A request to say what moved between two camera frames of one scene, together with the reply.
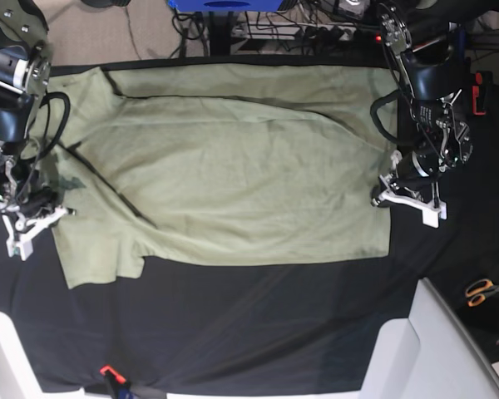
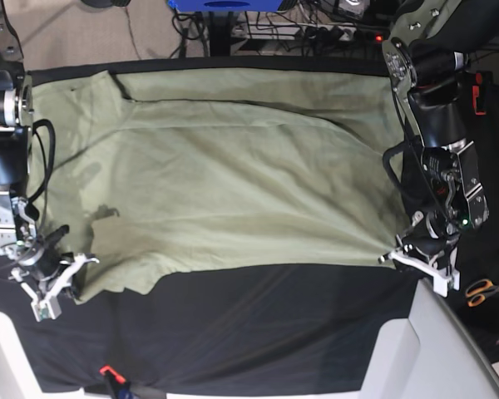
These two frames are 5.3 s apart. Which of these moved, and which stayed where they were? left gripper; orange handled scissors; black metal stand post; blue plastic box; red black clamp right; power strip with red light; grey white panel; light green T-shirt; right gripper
Moved: left gripper; right gripper; light green T-shirt
Stayed: blue plastic box; black metal stand post; power strip with red light; red black clamp right; orange handled scissors; grey white panel
